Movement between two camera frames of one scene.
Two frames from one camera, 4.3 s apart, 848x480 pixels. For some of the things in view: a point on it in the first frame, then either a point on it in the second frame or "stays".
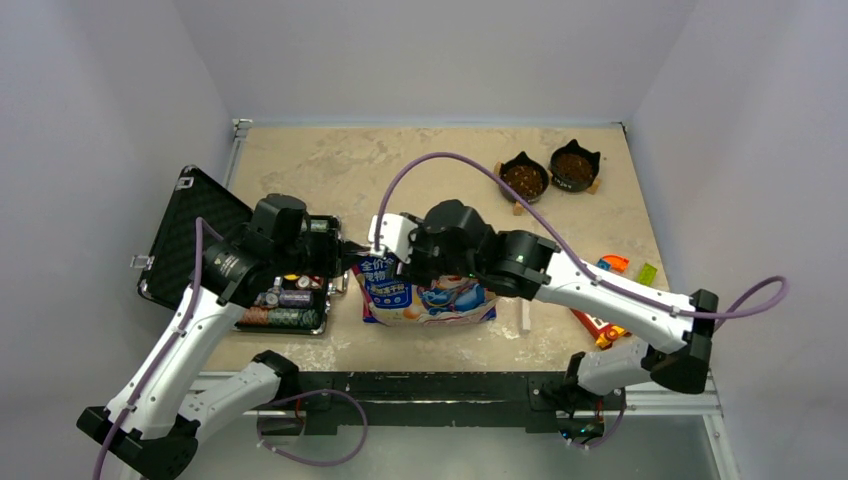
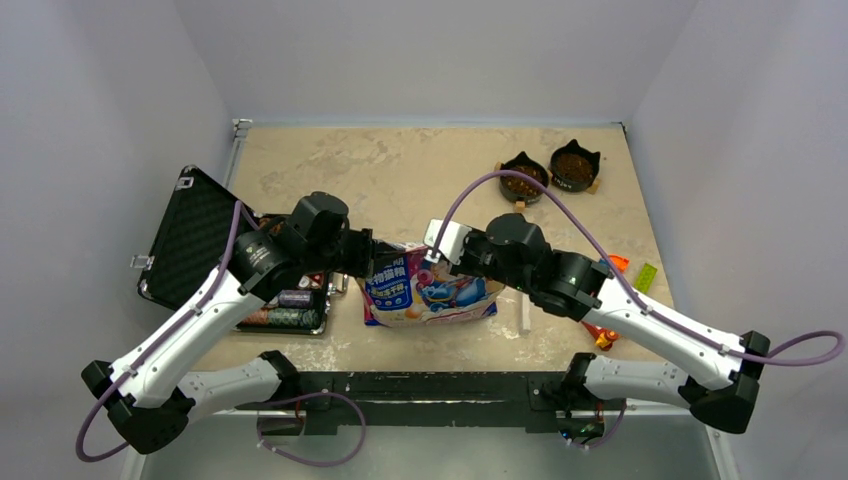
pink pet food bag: x=389 y=299 stays
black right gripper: x=412 y=271 → x=465 y=263
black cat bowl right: x=573 y=168 stays
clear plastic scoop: x=525 y=316 stays
